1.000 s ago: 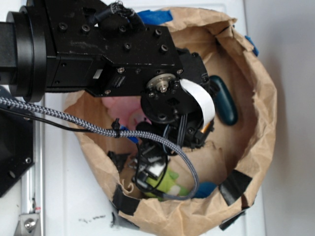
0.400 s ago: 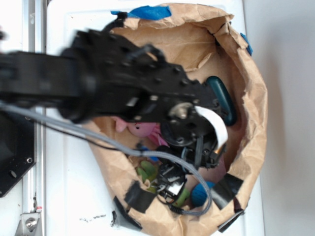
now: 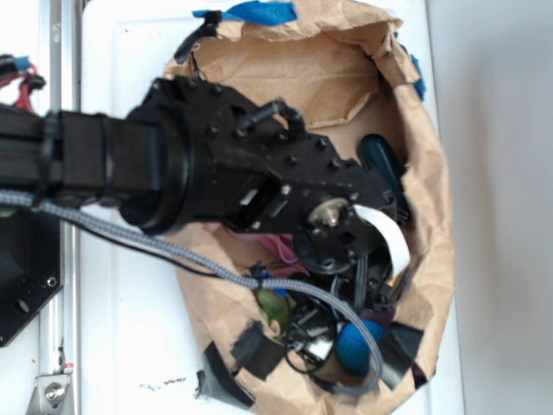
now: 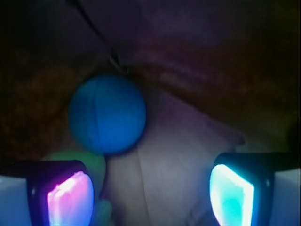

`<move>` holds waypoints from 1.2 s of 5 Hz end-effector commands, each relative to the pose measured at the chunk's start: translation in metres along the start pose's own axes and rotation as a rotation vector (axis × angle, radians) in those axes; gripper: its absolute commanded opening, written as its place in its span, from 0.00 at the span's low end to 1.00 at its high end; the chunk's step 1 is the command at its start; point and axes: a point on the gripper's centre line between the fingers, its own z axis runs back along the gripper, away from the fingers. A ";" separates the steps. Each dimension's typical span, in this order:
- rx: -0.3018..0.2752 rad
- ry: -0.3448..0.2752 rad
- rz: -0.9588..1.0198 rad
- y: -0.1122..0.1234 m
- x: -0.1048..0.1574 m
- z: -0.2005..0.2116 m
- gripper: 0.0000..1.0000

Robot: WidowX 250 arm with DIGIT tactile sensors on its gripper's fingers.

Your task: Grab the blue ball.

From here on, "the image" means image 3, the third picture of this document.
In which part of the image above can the metal corner bracket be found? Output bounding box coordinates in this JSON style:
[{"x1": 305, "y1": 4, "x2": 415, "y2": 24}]
[{"x1": 26, "y1": 373, "x2": 74, "y2": 415}]

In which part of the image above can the white plastic tray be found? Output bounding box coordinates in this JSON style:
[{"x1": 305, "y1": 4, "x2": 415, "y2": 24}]
[{"x1": 76, "y1": 0, "x2": 467, "y2": 415}]

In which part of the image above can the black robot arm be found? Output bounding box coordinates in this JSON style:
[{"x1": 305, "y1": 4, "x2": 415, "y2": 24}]
[{"x1": 1, "y1": 77, "x2": 398, "y2": 311}]

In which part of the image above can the blue ball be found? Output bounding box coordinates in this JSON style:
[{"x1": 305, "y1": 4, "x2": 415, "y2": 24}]
[{"x1": 335, "y1": 323, "x2": 371, "y2": 376}]

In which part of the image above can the red wire bundle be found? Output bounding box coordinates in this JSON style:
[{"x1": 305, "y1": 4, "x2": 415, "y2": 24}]
[{"x1": 0, "y1": 54, "x2": 47, "y2": 112}]

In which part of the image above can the green plush toy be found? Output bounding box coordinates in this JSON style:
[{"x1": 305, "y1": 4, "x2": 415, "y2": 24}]
[{"x1": 255, "y1": 290, "x2": 289, "y2": 342}]

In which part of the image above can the grey braided cable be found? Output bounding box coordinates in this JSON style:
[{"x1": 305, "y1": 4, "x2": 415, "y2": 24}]
[{"x1": 0, "y1": 189, "x2": 384, "y2": 394}]

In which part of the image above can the pink plush bunny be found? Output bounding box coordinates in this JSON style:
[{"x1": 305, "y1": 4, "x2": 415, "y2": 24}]
[{"x1": 203, "y1": 222, "x2": 308, "y2": 278}]

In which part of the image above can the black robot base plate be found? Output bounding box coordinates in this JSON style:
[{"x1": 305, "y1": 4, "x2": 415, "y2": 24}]
[{"x1": 0, "y1": 211, "x2": 62, "y2": 348}]

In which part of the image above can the dark teal oblong case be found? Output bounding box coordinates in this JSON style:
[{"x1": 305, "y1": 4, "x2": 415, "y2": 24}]
[{"x1": 359, "y1": 134, "x2": 410, "y2": 222}]

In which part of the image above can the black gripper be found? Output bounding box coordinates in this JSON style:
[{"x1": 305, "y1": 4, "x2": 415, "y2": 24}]
[{"x1": 283, "y1": 254, "x2": 397, "y2": 375}]

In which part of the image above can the brown paper bag bin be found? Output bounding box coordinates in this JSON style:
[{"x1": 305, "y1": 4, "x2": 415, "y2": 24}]
[{"x1": 164, "y1": 1, "x2": 454, "y2": 414}]

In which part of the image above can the white flat ribbon cable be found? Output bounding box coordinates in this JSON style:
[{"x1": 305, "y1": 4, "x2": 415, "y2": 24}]
[{"x1": 353, "y1": 205, "x2": 411, "y2": 282}]

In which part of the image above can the aluminium frame rail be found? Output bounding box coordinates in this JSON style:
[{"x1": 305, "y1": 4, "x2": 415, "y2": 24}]
[{"x1": 38, "y1": 1, "x2": 82, "y2": 414}]

